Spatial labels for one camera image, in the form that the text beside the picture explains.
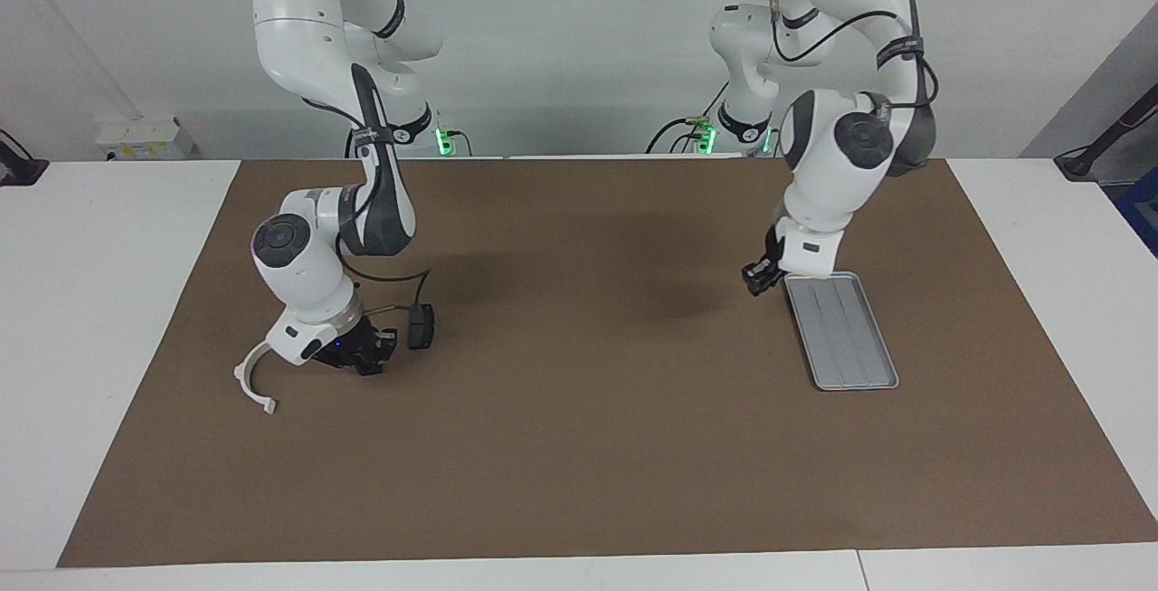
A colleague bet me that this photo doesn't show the white curved plastic bracket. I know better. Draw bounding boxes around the white curved plastic bracket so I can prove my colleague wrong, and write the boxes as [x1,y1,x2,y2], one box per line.
[233,342,278,415]

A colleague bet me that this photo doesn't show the silver metal tray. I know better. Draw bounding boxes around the silver metal tray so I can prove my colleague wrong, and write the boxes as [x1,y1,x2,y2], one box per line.
[783,272,900,392]

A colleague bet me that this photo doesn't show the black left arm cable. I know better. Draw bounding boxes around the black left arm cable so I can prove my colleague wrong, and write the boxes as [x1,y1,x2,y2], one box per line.
[767,0,939,110]

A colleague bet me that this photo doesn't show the black clamp mount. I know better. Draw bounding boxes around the black clamp mount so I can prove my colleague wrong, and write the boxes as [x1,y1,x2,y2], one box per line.
[0,129,51,186]

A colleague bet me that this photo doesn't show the black left base cables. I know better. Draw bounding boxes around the black left base cables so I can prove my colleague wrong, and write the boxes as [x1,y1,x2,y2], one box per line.
[644,75,736,155]

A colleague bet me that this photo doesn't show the white wall socket box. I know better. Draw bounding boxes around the white wall socket box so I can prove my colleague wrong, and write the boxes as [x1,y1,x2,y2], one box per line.
[95,116,195,162]

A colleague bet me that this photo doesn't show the blue crate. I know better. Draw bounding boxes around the blue crate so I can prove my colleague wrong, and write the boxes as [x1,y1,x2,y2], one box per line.
[1111,170,1158,257]

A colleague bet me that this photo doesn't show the black camera stand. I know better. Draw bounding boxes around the black camera stand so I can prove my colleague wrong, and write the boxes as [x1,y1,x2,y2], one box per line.
[1054,84,1158,181]

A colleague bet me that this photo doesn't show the brown table mat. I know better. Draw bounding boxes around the brown table mat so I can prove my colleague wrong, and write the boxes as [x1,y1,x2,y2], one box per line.
[56,157,1158,568]

